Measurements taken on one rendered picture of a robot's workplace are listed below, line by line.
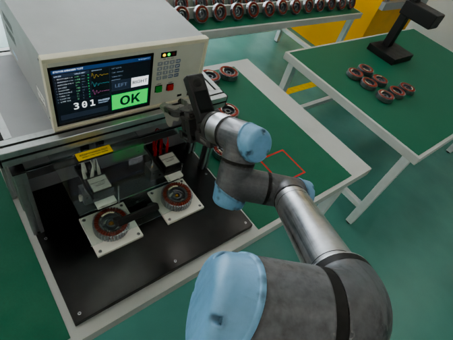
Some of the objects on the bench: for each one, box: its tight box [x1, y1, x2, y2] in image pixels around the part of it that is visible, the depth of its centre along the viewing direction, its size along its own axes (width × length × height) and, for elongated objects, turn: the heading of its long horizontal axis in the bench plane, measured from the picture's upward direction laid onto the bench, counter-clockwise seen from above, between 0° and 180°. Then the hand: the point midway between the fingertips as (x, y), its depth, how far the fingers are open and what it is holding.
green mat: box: [194, 66, 352, 229], centre depth 160 cm, size 94×61×1 cm, turn 25°
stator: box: [216, 103, 239, 118], centre depth 163 cm, size 11×11×4 cm
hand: (171, 101), depth 91 cm, fingers open, 5 cm apart
